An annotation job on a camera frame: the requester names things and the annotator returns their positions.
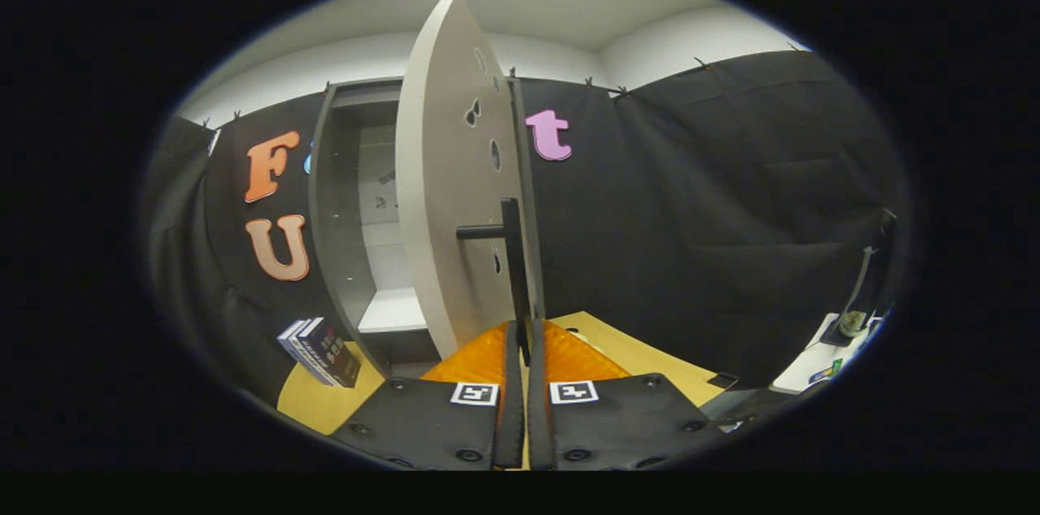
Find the light blue book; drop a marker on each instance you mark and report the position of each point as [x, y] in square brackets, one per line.
[291, 344]

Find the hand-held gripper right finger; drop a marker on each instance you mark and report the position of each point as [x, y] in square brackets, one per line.
[540, 426]

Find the white cabinet door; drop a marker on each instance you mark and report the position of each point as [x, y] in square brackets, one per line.
[439, 174]

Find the black backdrop cloth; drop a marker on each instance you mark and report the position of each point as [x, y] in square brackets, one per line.
[691, 214]

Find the dark blue book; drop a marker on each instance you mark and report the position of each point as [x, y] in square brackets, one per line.
[333, 352]

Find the white cabinet shelf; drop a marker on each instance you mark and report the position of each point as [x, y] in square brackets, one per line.
[394, 312]

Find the small black flat pad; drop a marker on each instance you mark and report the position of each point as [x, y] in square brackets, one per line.
[722, 381]

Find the grey cabinet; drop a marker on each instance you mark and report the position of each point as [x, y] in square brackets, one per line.
[333, 198]

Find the white side table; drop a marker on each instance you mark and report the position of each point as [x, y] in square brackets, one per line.
[804, 373]

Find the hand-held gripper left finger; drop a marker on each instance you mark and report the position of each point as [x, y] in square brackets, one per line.
[510, 417]

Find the pale round object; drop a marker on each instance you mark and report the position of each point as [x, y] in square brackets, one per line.
[853, 324]

